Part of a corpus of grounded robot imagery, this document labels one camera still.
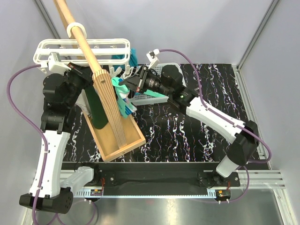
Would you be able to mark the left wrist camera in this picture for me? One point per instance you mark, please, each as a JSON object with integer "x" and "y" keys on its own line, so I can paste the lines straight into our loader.
{"x": 54, "y": 64}

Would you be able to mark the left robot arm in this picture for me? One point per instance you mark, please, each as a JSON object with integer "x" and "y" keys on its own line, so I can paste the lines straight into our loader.
{"x": 47, "y": 193}

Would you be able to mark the wooden tray base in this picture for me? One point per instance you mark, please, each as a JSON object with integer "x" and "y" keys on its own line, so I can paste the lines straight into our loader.
{"x": 112, "y": 144}

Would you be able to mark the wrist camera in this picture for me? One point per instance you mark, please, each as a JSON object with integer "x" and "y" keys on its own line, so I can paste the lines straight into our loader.
{"x": 153, "y": 58}
{"x": 54, "y": 64}

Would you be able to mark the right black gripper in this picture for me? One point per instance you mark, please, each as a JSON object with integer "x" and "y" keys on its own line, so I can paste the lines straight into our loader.
{"x": 134, "y": 83}

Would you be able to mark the green white sock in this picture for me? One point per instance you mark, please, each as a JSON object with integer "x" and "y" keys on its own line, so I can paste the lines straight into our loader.
{"x": 89, "y": 102}

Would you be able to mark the grey plastic basket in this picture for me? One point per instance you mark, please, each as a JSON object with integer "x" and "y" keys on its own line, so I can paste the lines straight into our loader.
{"x": 145, "y": 99}

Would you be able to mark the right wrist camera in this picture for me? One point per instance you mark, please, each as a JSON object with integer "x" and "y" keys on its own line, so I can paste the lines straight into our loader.
{"x": 153, "y": 58}

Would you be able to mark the black marbled mat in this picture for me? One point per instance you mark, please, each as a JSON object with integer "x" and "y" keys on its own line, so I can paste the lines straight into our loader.
{"x": 116, "y": 132}

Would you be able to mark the mint green sock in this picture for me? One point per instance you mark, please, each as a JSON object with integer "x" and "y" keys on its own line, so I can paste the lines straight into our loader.
{"x": 126, "y": 108}
{"x": 154, "y": 94}

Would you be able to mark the wooden pole stand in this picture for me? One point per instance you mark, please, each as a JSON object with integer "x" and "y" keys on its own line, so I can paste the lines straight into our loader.
{"x": 101, "y": 77}

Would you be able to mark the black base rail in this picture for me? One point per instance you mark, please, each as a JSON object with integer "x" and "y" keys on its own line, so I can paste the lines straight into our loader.
{"x": 192, "y": 173}

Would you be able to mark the white plastic clip hanger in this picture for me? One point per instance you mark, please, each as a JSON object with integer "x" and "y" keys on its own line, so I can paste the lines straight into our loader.
{"x": 70, "y": 51}

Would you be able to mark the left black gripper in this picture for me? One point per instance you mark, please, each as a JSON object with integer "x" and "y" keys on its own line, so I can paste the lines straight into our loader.
{"x": 85, "y": 72}

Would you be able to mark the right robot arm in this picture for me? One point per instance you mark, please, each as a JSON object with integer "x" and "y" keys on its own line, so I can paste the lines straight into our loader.
{"x": 242, "y": 136}

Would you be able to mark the teal cloth garment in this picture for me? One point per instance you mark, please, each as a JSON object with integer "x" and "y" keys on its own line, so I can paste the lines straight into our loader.
{"x": 133, "y": 61}

